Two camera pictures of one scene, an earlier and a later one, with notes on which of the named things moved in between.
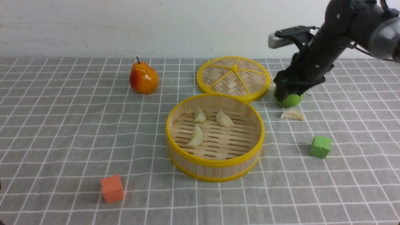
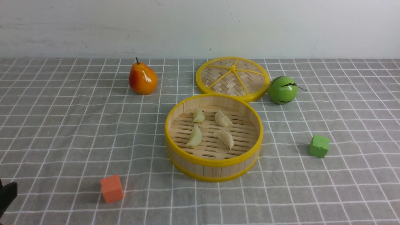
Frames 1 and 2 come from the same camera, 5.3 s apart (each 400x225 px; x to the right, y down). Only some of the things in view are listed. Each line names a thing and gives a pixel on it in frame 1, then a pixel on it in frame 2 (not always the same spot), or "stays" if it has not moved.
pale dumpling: (197, 137) stays
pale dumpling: (222, 119) stays
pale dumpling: (292, 113) → (226, 137)
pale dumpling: (200, 116) stays
